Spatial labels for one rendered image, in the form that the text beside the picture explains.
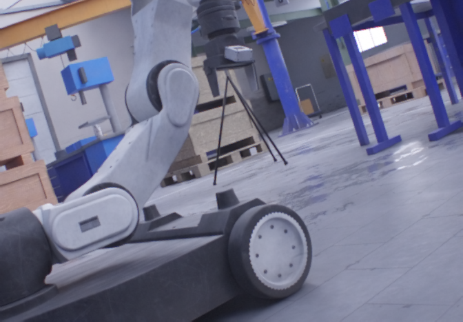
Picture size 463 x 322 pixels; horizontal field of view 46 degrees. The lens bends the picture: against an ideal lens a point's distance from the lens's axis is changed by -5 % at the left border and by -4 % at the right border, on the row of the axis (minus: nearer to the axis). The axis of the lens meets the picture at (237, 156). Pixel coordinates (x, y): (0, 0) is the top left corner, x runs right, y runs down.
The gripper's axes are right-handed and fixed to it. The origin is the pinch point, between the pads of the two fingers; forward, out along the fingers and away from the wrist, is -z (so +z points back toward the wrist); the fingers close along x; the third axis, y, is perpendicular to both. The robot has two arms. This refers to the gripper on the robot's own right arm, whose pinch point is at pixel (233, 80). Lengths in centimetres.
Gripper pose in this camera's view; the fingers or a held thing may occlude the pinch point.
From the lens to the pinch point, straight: 128.1
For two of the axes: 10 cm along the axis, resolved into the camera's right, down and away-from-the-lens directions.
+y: -5.6, 1.7, 8.1
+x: 7.9, -1.8, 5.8
